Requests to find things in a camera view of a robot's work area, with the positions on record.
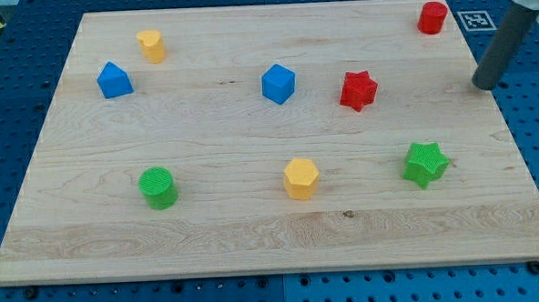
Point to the yellow hexagon block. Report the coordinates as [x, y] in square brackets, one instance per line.
[301, 178]

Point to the blue cube block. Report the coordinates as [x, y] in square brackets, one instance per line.
[278, 84]

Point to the wooden board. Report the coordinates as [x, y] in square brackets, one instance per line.
[81, 218]

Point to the red star block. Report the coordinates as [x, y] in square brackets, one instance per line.
[358, 90]

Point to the green cylinder block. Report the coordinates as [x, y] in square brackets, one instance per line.
[158, 187]

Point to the green star block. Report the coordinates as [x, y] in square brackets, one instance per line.
[424, 163]

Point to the red cylinder block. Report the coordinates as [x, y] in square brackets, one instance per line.
[432, 18]

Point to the black white fiducial marker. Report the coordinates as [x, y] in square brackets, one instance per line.
[476, 21]

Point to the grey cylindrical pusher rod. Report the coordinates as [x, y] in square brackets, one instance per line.
[503, 47]

